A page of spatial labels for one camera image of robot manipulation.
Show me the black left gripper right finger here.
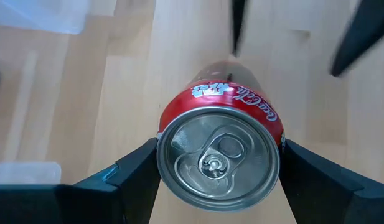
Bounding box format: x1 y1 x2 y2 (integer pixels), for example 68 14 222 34
278 138 384 224

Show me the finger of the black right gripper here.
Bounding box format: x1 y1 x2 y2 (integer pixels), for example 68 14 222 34
230 0 248 58
329 0 384 78

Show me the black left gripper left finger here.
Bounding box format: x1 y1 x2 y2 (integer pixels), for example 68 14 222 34
0 138 162 224

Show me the red Coca-Cola can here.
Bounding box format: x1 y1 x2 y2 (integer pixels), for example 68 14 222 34
156 60 286 213

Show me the clear plastic bin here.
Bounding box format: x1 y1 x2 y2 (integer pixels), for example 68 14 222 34
0 0 90 35
0 161 62 185

